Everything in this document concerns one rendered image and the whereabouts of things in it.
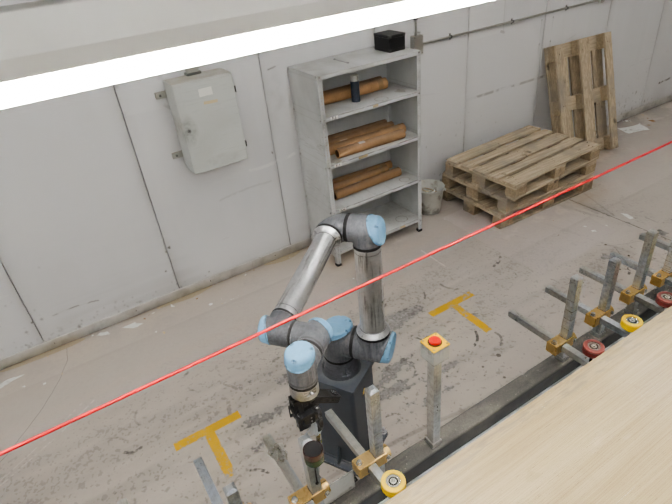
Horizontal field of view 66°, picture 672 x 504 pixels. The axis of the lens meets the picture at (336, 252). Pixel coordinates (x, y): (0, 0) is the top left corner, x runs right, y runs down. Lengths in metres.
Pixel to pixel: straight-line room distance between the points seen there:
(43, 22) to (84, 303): 3.65
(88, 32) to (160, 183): 3.33
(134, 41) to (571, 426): 1.79
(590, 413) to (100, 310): 3.32
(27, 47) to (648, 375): 2.13
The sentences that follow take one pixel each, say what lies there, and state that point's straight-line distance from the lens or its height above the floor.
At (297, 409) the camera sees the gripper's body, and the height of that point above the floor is 1.16.
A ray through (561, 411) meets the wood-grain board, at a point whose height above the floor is 0.90.
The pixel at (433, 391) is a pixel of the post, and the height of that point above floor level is 1.01.
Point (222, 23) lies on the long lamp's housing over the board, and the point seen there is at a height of 2.34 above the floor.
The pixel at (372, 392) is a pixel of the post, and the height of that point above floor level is 1.17.
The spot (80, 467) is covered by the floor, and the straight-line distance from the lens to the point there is 3.42.
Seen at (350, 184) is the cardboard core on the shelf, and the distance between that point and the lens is 4.31.
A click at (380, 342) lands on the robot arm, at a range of 2.29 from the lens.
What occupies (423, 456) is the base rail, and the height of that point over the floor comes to 0.70.
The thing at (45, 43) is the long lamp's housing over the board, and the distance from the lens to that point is 0.58.
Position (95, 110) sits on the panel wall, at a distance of 3.68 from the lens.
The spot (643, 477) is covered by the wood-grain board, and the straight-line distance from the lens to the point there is 1.97.
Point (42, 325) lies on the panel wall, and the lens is 4.21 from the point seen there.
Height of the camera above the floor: 2.42
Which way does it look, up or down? 33 degrees down
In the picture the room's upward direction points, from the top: 6 degrees counter-clockwise
